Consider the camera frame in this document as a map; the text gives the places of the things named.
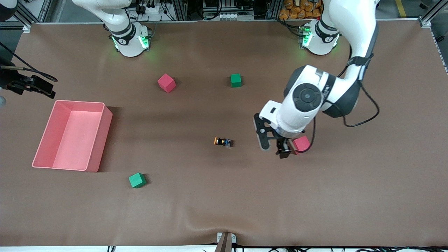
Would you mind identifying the pink plastic bin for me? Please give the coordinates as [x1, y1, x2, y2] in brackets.
[31, 100, 113, 173]

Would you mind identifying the brown table cover mat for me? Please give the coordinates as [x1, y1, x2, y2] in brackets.
[0, 19, 448, 247]

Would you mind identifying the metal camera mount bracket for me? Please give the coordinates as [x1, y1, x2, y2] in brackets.
[214, 232, 237, 252]

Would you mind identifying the orange bag pile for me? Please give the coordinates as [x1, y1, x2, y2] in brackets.
[279, 0, 324, 20]

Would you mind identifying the orange capped black button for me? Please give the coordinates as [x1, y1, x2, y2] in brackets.
[214, 136, 233, 148]

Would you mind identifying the white connector block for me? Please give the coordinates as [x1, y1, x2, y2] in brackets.
[202, 13, 254, 21]

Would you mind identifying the aluminium frame post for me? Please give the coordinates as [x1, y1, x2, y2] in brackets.
[10, 0, 53, 34]
[173, 0, 188, 21]
[418, 0, 448, 27]
[268, 0, 280, 20]

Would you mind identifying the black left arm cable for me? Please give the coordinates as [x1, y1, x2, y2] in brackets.
[297, 35, 380, 153]

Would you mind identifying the white power strip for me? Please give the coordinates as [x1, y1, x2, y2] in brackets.
[138, 3, 165, 15]

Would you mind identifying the pink foam cube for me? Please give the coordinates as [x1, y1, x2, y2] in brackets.
[293, 136, 312, 155]
[157, 73, 176, 93]

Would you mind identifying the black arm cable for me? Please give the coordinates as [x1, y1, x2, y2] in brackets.
[297, 35, 380, 153]
[0, 41, 58, 83]

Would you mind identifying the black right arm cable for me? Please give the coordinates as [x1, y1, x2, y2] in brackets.
[0, 41, 58, 83]

